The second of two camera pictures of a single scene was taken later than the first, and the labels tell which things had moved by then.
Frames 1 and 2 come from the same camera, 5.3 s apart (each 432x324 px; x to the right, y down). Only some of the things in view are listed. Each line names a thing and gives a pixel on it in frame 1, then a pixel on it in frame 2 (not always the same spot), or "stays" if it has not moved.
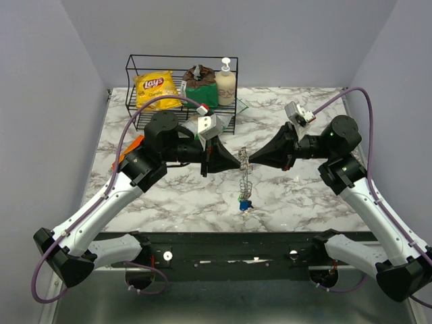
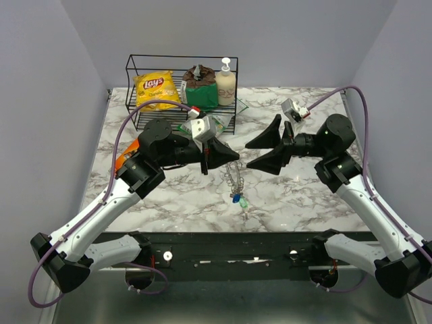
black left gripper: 217,157 stays
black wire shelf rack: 195,92 stays
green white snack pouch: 205,125 stays
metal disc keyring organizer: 246,186 to 233,177
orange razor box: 131,147 stays
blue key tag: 244,204 to 236,198
